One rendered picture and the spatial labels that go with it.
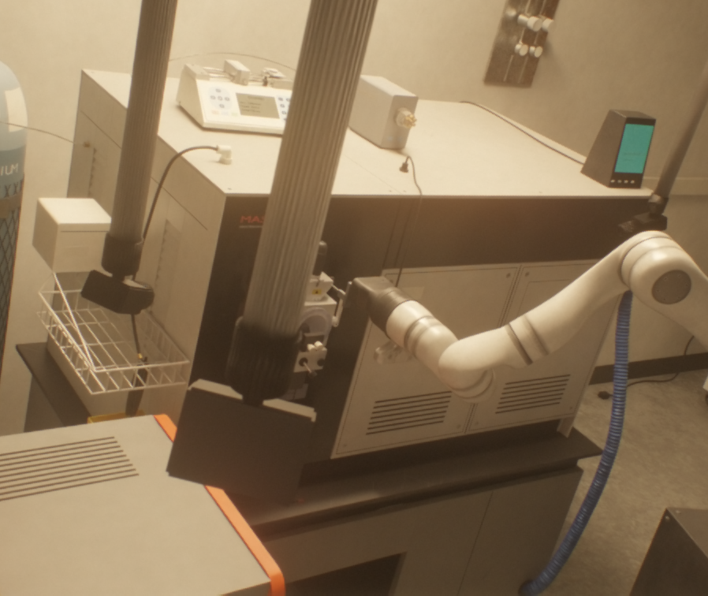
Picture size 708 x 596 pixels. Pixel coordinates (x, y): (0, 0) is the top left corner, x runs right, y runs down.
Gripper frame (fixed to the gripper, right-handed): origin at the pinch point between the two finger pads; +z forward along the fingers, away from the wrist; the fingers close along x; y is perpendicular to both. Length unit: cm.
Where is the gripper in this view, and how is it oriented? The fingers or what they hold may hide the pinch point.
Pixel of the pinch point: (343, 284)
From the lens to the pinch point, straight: 178.1
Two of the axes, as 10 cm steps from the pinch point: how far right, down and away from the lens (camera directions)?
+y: 2.4, -8.9, -4.0
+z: -5.4, -4.6, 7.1
